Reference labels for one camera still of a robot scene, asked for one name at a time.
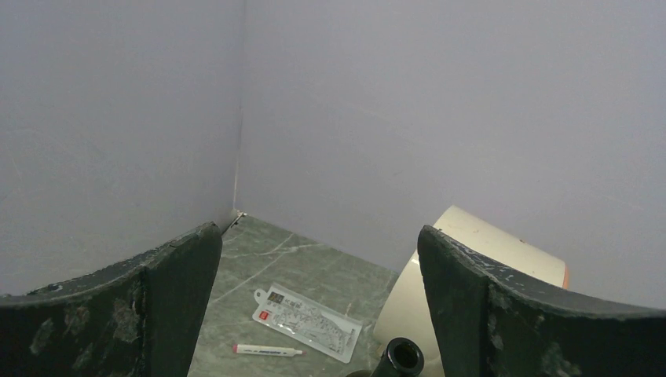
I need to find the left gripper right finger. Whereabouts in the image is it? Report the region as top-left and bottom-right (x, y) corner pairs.
(417, 225), (665, 376)

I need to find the dark green wine bottle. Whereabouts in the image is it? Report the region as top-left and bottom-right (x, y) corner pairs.
(347, 337), (425, 377)

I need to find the white marker pen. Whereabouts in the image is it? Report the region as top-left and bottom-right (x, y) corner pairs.
(232, 344), (306, 357)

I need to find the cream cylindrical drum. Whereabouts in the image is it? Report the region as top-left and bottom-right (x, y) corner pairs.
(373, 206), (569, 376)

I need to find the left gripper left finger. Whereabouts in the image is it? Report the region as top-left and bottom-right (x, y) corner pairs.
(1, 223), (223, 376)

